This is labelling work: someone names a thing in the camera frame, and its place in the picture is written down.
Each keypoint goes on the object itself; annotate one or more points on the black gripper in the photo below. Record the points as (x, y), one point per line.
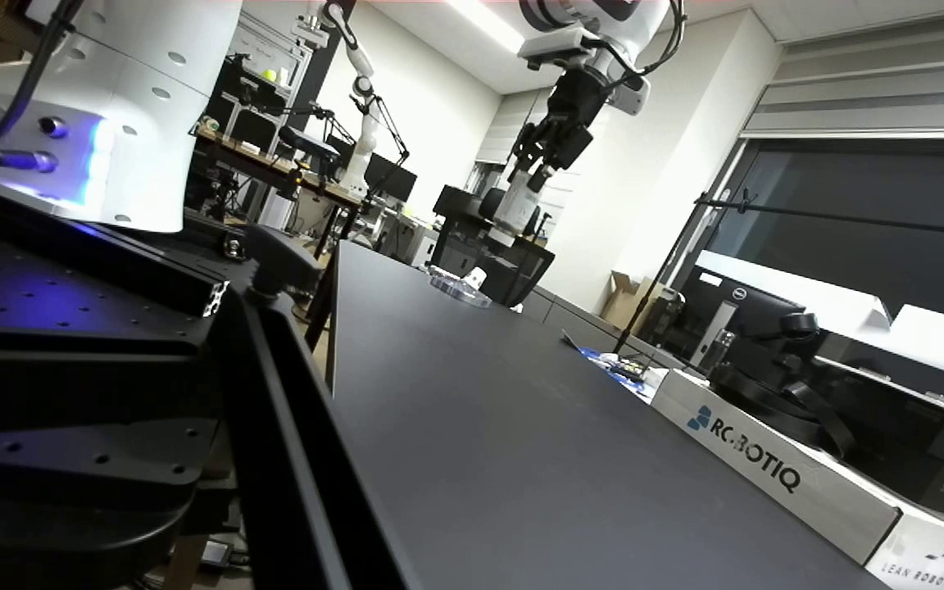
(565, 128)

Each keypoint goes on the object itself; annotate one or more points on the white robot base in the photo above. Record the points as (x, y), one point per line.
(109, 127)

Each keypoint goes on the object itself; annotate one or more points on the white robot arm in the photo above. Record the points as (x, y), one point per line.
(600, 47)

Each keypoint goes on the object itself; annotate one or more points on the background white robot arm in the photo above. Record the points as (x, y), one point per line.
(375, 117)

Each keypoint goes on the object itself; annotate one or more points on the black tripod pole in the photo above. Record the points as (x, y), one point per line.
(701, 224)

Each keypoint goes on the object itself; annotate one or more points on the black office chair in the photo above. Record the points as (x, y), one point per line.
(465, 245)

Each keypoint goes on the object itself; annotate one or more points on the cardboard box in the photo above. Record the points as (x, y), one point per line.
(623, 294)

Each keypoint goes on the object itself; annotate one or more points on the black gripper on shelf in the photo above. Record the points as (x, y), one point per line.
(770, 372)

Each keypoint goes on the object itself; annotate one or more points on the cluttered wooden desk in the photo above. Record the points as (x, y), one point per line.
(248, 128)

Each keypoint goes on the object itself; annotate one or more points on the white Robotiq box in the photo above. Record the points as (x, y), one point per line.
(886, 534)

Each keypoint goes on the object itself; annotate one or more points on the black optical breadboard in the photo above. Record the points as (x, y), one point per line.
(106, 406)

